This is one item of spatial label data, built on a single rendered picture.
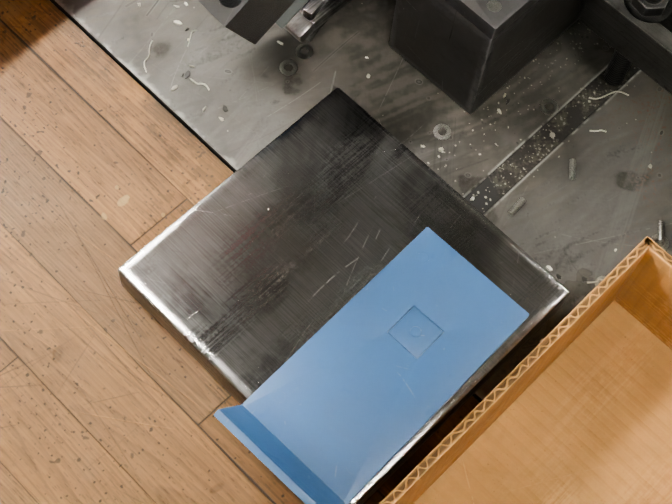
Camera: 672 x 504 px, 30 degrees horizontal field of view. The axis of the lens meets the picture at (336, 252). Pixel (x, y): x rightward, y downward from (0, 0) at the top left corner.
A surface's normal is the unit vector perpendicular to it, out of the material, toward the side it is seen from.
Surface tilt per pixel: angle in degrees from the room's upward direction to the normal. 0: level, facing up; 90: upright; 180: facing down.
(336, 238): 0
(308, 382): 0
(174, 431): 0
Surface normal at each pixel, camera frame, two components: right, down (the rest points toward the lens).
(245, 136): 0.06, -0.42
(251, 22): 0.69, 0.69
